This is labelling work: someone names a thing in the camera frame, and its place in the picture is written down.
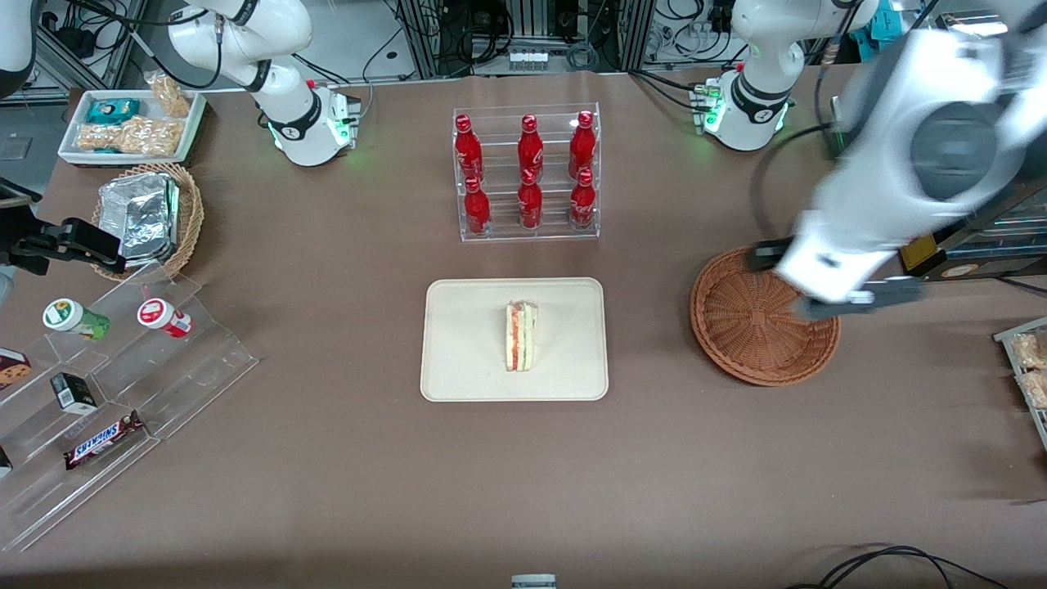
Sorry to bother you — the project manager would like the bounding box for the red lid cup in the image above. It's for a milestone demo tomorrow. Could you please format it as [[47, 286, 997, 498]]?
[[137, 298, 194, 339]]

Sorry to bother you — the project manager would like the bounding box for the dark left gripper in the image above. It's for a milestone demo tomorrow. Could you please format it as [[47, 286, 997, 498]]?
[[748, 240, 927, 321]]

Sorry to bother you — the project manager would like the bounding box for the teal box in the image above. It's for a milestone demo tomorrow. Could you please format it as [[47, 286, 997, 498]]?
[[859, 0, 902, 38]]

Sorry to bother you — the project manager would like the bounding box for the oval tan wicker basket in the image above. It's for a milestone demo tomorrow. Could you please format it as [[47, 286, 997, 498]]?
[[90, 162, 205, 283]]

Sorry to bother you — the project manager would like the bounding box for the clear acrylic bottle rack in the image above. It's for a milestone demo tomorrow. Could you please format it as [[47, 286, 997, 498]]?
[[452, 102, 601, 243]]

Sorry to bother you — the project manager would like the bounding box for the red cola bottle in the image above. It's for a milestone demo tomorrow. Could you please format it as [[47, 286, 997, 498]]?
[[454, 115, 485, 182], [517, 169, 544, 232], [569, 168, 597, 232], [568, 110, 597, 179], [517, 115, 545, 182], [463, 176, 492, 238]]

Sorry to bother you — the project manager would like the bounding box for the silver foil container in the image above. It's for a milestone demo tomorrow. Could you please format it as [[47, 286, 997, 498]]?
[[98, 172, 181, 264]]

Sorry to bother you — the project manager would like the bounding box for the beige rectangular tray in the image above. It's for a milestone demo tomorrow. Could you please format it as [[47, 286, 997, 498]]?
[[420, 277, 610, 403]]

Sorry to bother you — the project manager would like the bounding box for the green lid cup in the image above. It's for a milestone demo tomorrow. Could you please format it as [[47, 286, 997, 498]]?
[[43, 299, 111, 342]]

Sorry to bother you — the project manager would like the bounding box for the black floor cable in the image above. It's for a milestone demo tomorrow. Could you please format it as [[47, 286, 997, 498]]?
[[785, 544, 1011, 589]]

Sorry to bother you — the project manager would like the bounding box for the teal snack packet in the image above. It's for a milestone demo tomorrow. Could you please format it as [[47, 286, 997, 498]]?
[[86, 98, 142, 125]]

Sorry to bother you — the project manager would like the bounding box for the clear acrylic stepped display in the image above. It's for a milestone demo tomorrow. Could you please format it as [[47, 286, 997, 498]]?
[[0, 262, 260, 553]]

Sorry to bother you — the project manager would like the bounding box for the round brown wicker basket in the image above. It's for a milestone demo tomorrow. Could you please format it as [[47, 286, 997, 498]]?
[[690, 246, 842, 387]]

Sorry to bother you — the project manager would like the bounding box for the white snack tray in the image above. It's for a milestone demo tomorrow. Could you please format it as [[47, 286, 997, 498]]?
[[57, 88, 208, 167]]

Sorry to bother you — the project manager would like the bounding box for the brown cookie box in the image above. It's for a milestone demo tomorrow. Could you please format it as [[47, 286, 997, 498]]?
[[0, 348, 34, 392]]

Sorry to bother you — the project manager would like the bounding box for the small black box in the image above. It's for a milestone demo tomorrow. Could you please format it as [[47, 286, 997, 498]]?
[[50, 372, 99, 414]]

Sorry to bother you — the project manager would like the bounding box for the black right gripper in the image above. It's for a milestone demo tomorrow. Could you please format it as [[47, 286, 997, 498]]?
[[12, 217, 128, 277]]

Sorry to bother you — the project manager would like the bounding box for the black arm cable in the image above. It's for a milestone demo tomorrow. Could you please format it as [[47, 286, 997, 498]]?
[[750, 123, 837, 246]]

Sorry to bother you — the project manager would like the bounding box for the Snickers chocolate bar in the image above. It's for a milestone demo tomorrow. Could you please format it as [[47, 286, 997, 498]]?
[[64, 411, 146, 471]]

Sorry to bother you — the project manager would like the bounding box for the large peanut snack bag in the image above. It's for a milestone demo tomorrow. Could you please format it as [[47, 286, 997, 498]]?
[[76, 116, 184, 158]]

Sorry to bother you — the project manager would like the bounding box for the triangular sandwich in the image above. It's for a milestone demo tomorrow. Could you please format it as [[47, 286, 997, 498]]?
[[504, 300, 540, 373]]

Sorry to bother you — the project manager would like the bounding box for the clear tray with snacks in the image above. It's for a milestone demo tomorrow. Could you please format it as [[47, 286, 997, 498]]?
[[994, 317, 1047, 451]]

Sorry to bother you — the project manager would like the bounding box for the small peanut snack bag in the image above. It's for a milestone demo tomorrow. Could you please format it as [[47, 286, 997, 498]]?
[[145, 71, 193, 118]]

